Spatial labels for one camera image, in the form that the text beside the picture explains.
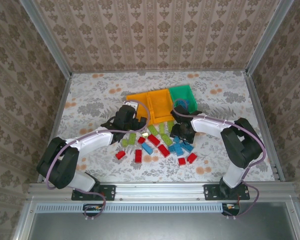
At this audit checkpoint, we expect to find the grey slotted cable duct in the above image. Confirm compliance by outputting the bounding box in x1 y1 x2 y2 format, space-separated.
36 202 225 213

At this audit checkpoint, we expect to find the grey metal sheet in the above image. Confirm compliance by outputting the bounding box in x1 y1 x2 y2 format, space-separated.
27 212 300 240

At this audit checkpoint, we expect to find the small connector board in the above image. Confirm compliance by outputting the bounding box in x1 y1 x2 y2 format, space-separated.
83 203 103 213
222 202 241 213

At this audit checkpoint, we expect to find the orange plastic bin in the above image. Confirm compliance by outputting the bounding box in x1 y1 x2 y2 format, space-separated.
126 93 153 121
147 89 176 125

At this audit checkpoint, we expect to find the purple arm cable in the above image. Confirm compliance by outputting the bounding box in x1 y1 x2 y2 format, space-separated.
44 99 151 221
173 98 267 221

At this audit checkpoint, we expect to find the aluminium frame post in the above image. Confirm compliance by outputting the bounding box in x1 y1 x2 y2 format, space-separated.
246 0 295 76
19 0 73 77

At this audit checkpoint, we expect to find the green plastic bin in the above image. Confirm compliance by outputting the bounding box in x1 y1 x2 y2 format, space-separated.
168 84 198 114

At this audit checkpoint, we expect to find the floral table cover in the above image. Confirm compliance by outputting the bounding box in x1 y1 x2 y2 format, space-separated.
43 71 277 183

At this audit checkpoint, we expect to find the aluminium front beam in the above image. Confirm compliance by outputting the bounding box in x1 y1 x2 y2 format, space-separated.
27 182 295 201

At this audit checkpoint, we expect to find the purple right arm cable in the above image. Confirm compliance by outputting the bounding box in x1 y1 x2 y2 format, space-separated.
173 98 267 221

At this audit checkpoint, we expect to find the aluminium side rail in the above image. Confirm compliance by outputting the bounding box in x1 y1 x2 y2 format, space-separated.
37 73 73 183
243 71 286 182

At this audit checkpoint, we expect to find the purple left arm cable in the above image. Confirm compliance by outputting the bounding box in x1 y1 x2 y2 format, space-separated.
44 99 151 221

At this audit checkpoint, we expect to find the light blue lego brick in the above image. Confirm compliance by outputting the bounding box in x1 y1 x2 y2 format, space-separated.
141 142 155 155

